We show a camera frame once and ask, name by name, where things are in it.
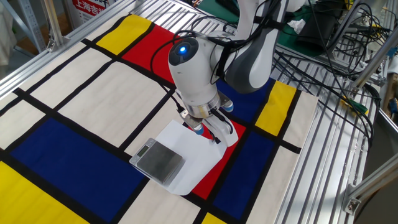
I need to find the red and white sign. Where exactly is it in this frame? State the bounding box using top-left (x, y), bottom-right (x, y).
top-left (67, 0), bottom-right (118, 28)

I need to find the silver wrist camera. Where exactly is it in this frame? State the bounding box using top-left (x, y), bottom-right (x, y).
top-left (179, 91), bottom-right (234, 135)

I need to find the silver digital scale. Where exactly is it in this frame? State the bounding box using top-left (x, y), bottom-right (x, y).
top-left (129, 138), bottom-right (184, 185)

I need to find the aluminium frame post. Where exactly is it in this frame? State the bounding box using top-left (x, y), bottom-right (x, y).
top-left (341, 160), bottom-right (398, 216)
top-left (40, 0), bottom-right (65, 52)
top-left (349, 30), bottom-right (398, 93)

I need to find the crumpled white tissue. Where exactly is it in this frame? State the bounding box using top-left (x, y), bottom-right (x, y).
top-left (286, 18), bottom-right (307, 34)

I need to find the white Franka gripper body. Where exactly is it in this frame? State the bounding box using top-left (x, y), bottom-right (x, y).
top-left (201, 115), bottom-right (239, 147)

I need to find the green mat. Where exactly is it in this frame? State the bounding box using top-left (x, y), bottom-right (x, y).
top-left (197, 0), bottom-right (326, 58)

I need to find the Mondrian pattern tablecloth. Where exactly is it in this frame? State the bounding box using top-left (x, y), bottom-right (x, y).
top-left (0, 14), bottom-right (320, 224)

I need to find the green yellow connector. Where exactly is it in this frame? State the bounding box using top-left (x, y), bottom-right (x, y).
top-left (340, 95), bottom-right (370, 116)

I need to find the black camera cable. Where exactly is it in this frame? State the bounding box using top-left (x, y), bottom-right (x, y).
top-left (149, 29), bottom-right (187, 113)

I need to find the white paper sheet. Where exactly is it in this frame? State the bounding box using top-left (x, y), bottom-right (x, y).
top-left (154, 119), bottom-right (228, 196)

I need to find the grey perforated shelf upright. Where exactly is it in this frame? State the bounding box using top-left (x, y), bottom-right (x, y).
top-left (17, 0), bottom-right (47, 54)

